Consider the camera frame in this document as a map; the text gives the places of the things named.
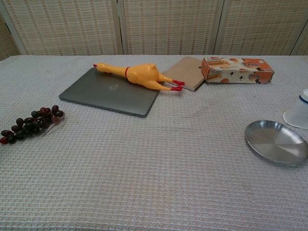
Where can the white paper cup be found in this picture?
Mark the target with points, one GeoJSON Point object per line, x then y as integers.
{"type": "Point", "coordinates": [297, 110]}

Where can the round metal plate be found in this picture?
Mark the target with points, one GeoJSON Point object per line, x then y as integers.
{"type": "Point", "coordinates": [276, 144]}

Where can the yellow rubber chicken toy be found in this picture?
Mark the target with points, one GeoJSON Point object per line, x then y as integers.
{"type": "Point", "coordinates": [142, 74]}

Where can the brown spiral notebook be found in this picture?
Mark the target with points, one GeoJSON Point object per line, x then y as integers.
{"type": "Point", "coordinates": [183, 71]}

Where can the white woven tablecloth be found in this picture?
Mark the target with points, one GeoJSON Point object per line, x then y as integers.
{"type": "Point", "coordinates": [144, 168]}

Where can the grey closed laptop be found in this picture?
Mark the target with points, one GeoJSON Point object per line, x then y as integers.
{"type": "Point", "coordinates": [103, 93]}

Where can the woven bamboo folding screen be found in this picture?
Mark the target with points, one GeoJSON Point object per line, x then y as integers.
{"type": "Point", "coordinates": [168, 26]}

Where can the orange biscuit box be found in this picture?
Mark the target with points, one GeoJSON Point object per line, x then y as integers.
{"type": "Point", "coordinates": [240, 71]}

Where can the dark purple grape bunch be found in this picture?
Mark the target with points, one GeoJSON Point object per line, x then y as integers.
{"type": "Point", "coordinates": [31, 124]}

